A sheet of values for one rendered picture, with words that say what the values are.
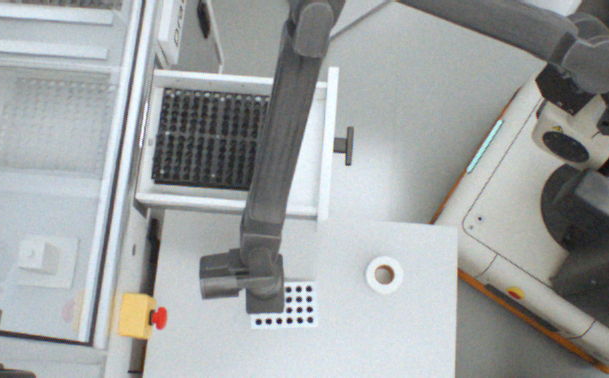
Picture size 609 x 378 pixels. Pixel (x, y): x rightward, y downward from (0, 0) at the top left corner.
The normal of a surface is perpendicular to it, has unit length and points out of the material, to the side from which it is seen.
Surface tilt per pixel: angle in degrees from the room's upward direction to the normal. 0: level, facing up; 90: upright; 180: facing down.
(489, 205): 0
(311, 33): 49
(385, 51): 0
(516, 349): 0
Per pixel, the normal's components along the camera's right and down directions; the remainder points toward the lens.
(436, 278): 0.01, -0.25
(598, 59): 0.09, 0.56
